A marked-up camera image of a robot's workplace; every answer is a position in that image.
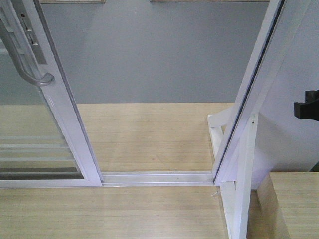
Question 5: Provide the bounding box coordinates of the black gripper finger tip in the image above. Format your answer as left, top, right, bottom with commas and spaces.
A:
294, 90, 319, 120

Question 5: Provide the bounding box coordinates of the light wooden box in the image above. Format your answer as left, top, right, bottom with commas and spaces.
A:
247, 172, 319, 239

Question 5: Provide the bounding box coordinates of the aluminium floor door track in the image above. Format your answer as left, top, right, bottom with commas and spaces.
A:
102, 171, 213, 187

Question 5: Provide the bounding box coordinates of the grey curved door handle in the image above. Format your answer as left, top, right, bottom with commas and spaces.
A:
0, 20, 55, 87

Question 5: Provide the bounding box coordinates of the white framed sliding glass door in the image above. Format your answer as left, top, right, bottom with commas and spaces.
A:
0, 0, 103, 188

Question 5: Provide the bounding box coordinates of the white door frame post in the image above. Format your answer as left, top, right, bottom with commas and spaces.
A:
208, 0, 319, 239

